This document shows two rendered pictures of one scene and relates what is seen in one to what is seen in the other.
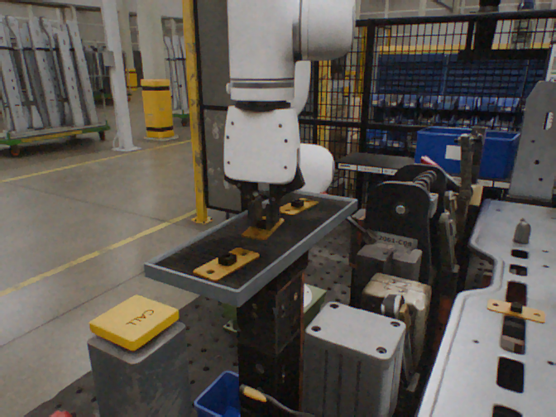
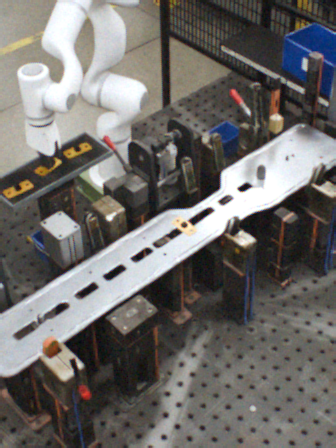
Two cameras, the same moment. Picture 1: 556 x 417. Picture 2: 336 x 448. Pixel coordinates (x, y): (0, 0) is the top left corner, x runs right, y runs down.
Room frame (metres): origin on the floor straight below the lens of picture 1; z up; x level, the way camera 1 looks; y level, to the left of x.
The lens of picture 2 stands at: (-1.04, -0.91, 2.67)
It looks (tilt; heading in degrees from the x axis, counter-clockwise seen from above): 42 degrees down; 19
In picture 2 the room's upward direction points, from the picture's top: 2 degrees counter-clockwise
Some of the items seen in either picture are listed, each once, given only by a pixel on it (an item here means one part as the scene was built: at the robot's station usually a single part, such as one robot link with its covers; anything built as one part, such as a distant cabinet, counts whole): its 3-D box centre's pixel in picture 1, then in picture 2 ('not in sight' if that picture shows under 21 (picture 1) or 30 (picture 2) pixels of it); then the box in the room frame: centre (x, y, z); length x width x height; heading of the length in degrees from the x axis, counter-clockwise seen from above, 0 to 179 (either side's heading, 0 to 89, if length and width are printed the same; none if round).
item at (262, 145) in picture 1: (262, 138); (42, 131); (0.58, 0.02, 1.29); 0.10 x 0.07 x 0.11; 70
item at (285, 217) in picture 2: not in sight; (283, 248); (0.76, -0.68, 0.84); 0.11 x 0.08 x 0.29; 60
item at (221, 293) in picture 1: (270, 230); (51, 168); (0.58, 0.01, 1.16); 0.37 x 0.14 x 0.02; 150
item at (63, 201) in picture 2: (271, 360); (60, 225); (0.58, 0.01, 0.92); 0.10 x 0.08 x 0.45; 150
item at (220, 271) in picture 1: (227, 260); (18, 188); (0.46, 0.06, 1.17); 0.08 x 0.04 x 0.01; 145
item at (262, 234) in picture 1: (263, 224); (48, 165); (0.58, 0.02, 1.17); 0.08 x 0.04 x 0.01; 160
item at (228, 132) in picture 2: not in sight; (225, 140); (1.37, -0.33, 0.74); 0.11 x 0.10 x 0.09; 150
